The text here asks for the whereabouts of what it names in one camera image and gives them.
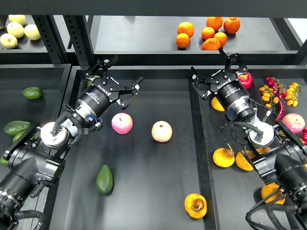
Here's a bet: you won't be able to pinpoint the black metal shelf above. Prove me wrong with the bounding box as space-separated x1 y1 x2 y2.
0 0 307 66

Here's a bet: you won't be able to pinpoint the green avocado in corner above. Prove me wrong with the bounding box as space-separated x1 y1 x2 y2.
87 75 101 87

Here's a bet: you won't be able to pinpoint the pink red apple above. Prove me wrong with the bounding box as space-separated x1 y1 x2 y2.
111 113 133 134

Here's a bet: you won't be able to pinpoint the yellow pear with stem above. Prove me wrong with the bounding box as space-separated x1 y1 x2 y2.
213 145 235 168

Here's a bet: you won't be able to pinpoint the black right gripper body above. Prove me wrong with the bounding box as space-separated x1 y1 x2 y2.
209 70 250 109

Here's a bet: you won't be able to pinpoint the green avocado upper left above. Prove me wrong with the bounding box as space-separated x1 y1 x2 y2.
22 87 43 100

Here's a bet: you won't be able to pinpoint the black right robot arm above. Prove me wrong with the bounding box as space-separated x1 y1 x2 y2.
191 48 307 230

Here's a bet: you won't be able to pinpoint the black right tray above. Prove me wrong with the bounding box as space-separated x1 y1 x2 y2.
189 65 307 230

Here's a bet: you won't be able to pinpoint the red chili pepper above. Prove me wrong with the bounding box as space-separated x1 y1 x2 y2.
274 100 285 123

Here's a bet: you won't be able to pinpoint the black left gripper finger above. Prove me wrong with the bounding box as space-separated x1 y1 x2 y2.
85 55 118 86
108 77 143 110

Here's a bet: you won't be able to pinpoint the red cherry tomato bunch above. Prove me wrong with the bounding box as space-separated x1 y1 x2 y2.
265 77 286 98

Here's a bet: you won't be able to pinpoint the black tray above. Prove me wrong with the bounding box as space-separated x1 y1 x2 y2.
0 64 71 230
46 67 220 230
189 65 307 230

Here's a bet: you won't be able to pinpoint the black left tray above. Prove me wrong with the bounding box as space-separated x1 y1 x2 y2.
0 64 71 230

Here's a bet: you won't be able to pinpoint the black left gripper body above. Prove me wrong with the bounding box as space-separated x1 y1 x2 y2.
77 77 119 115

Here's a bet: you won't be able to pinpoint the pink apple right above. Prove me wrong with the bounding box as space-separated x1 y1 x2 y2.
282 113 305 134

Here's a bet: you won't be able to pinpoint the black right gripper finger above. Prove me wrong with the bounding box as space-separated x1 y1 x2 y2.
191 67 215 100
218 47 248 80

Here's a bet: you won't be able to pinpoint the orange cherry tomato bunch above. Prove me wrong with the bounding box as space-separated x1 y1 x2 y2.
284 82 301 107
259 85 279 108

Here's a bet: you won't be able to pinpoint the dark green avocado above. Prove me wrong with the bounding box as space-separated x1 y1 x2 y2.
96 164 113 195

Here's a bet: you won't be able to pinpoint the black centre tray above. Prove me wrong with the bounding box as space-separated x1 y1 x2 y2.
46 67 220 230

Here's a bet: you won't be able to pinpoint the pale pink apple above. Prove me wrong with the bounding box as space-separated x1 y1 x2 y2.
151 121 173 143

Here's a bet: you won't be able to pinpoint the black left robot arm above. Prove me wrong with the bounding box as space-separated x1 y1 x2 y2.
0 56 142 230

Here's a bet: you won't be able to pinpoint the orange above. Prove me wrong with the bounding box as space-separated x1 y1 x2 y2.
177 22 195 38
201 38 221 50
214 32 227 47
176 33 190 48
224 17 241 35
206 17 224 31
201 27 215 40

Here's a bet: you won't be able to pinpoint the pale yellow pear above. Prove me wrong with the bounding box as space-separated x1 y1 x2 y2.
0 33 18 49
24 24 41 41
7 22 25 39
9 14 26 26

